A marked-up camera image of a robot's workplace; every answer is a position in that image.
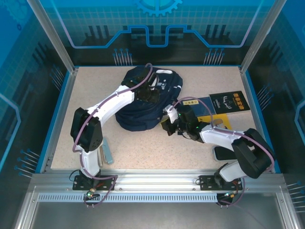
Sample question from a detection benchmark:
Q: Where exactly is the navy blue backpack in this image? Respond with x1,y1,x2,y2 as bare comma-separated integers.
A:
115,66,183,131

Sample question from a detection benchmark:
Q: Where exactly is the black book gold print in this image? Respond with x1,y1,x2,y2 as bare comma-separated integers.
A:
209,90,251,115

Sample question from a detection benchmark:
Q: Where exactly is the black smartphone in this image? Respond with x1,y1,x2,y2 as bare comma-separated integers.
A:
212,146,237,162

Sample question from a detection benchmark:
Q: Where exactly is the grey-blue pen case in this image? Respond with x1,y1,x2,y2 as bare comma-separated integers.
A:
102,137,114,165

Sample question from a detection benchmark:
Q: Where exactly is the steel bottom tray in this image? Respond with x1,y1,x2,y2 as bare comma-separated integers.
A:
13,186,297,229

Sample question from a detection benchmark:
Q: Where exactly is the blue printed back panel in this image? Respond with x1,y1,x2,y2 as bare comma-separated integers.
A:
41,0,266,66

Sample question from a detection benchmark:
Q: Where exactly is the blue printed side panel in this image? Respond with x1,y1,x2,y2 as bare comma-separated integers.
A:
0,0,72,182
247,0,305,182

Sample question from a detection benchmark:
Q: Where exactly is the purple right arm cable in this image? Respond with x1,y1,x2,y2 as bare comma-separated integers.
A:
173,96,276,208

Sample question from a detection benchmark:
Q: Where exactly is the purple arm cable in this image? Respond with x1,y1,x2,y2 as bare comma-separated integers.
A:
173,96,276,208
69,62,153,208

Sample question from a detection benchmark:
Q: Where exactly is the aluminium front rail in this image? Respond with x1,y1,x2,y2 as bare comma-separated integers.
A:
30,168,285,194

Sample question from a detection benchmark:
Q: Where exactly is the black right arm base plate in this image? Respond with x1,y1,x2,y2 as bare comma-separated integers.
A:
199,175,243,191

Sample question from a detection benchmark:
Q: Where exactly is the slotted grey cable duct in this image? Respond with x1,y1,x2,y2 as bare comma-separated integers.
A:
37,193,219,203

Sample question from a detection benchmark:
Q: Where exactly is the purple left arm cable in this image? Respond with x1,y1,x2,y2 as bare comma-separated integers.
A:
69,62,153,208

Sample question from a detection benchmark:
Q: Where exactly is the aluminium frame post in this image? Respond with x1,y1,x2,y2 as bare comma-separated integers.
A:
26,0,79,73
239,0,282,73

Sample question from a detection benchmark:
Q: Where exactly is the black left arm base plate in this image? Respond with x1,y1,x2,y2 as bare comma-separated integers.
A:
72,175,115,191

